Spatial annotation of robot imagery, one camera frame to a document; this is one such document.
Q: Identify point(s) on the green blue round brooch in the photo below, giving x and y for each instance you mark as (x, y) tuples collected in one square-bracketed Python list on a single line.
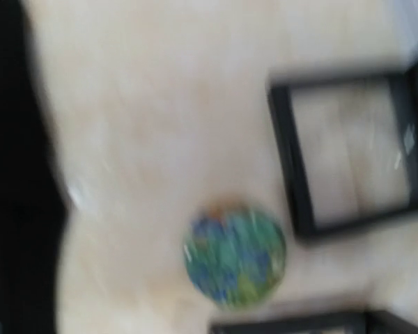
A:
[(235, 255)]

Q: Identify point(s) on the black t-shirt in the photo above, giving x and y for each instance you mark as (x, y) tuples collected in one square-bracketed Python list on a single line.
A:
[(32, 211)]

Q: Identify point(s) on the far black brooch box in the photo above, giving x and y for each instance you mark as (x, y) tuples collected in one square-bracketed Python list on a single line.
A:
[(348, 146)]

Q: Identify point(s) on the black brooch box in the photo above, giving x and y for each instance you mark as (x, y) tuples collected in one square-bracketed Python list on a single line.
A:
[(348, 146), (351, 320)]

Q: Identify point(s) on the near black brooch box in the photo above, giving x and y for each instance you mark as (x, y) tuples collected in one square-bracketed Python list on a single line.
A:
[(351, 320)]

